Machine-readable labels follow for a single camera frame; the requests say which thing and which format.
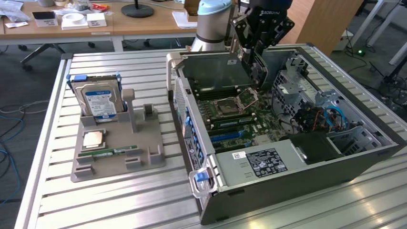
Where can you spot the metal socket cover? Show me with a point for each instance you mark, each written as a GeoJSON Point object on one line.
{"type": "Point", "coordinates": [255, 97]}

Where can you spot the metal disk bay bracket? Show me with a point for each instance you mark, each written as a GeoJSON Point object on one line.
{"type": "Point", "coordinates": [359, 140]}

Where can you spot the flat white box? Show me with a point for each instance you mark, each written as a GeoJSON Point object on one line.
{"type": "Point", "coordinates": [75, 27]}

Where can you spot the white tape roll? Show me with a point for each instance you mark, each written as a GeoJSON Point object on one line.
{"type": "Point", "coordinates": [79, 22]}

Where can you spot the CPU chip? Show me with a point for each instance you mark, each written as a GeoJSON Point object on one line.
{"type": "Point", "coordinates": [92, 139]}

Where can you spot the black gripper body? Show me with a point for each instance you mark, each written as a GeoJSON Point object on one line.
{"type": "Point", "coordinates": [268, 7]}

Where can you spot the white electrical box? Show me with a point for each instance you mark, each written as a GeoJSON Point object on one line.
{"type": "Point", "coordinates": [346, 40]}

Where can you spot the clear plastic bag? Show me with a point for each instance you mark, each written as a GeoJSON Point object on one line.
{"type": "Point", "coordinates": [12, 10]}

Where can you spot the red small parts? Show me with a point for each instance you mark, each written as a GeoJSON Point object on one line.
{"type": "Point", "coordinates": [100, 8]}

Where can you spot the grey cup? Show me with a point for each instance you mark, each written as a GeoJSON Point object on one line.
{"type": "Point", "coordinates": [45, 3]}

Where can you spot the metal disk bay cage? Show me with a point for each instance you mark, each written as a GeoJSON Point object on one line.
{"type": "Point", "coordinates": [285, 93]}

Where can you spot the open dark PC case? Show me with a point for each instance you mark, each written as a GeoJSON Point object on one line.
{"type": "Point", "coordinates": [285, 198]}

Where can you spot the device with green light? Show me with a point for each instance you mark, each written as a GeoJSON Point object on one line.
{"type": "Point", "coordinates": [360, 52]}

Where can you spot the CPU socket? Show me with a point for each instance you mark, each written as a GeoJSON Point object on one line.
{"type": "Point", "coordinates": [227, 108]}

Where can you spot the office chair base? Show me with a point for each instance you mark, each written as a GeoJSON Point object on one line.
{"type": "Point", "coordinates": [35, 53]}

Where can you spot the white desk frame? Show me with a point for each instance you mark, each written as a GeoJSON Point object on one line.
{"type": "Point", "coordinates": [386, 22]}

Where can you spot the white paper stack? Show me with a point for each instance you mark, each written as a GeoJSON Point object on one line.
{"type": "Point", "coordinates": [183, 21]}

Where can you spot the black and white box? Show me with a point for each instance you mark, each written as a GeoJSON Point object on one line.
{"type": "Point", "coordinates": [44, 16]}

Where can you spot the cardboard box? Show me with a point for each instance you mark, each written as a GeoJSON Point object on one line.
{"type": "Point", "coordinates": [191, 7]}

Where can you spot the hard disk with blue caddy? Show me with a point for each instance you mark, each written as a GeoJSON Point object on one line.
{"type": "Point", "coordinates": [95, 100]}

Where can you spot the grey power supply unit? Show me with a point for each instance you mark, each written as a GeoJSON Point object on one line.
{"type": "Point", "coordinates": [241, 167]}

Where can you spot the blue case latch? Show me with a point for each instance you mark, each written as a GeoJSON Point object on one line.
{"type": "Point", "coordinates": [200, 177]}

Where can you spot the black lamp base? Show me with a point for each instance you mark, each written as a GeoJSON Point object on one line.
{"type": "Point", "coordinates": [136, 10]}

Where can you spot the grey parts rack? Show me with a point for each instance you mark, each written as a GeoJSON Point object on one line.
{"type": "Point", "coordinates": [117, 140]}

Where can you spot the green RAM stick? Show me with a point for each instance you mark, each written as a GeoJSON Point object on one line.
{"type": "Point", "coordinates": [108, 150]}
{"type": "Point", "coordinates": [232, 122]}

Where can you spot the green motherboard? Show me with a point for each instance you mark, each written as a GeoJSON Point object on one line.
{"type": "Point", "coordinates": [269, 124]}

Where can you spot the white label card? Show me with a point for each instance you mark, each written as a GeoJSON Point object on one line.
{"type": "Point", "coordinates": [16, 24]}

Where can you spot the small white box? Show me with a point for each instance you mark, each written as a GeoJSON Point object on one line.
{"type": "Point", "coordinates": [96, 20]}

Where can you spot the wooden cabinet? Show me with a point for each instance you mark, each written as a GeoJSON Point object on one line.
{"type": "Point", "coordinates": [318, 23]}

